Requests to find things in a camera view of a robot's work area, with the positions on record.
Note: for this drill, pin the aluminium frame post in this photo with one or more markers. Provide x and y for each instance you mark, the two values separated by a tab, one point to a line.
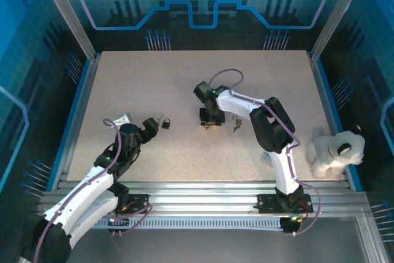
70	13
334	13

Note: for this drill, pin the clear plastic bag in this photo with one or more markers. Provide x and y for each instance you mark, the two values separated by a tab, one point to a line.
266	157

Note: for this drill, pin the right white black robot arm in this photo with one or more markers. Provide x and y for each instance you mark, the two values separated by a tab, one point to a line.
274	127

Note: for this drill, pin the left arm white wrist camera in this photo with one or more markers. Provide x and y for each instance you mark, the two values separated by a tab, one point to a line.
123	119

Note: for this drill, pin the black controller board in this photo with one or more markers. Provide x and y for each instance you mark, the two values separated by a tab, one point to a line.
289	228
117	231

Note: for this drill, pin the brass padlock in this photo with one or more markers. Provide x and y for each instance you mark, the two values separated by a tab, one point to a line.
238	122

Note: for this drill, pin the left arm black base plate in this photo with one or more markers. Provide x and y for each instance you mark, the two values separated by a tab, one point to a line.
140	203

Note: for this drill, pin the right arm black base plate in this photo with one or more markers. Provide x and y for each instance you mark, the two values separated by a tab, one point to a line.
264	203

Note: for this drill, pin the aluminium mounting rail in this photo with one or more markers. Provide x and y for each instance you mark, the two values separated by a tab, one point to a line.
200	196

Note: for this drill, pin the aluminium table side rail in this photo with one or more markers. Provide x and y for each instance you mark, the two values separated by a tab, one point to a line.
77	121
324	90

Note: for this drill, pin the white black plush toy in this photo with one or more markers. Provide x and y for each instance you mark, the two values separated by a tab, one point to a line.
335	152

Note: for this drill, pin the black padlock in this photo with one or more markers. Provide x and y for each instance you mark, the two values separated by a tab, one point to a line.
166	124

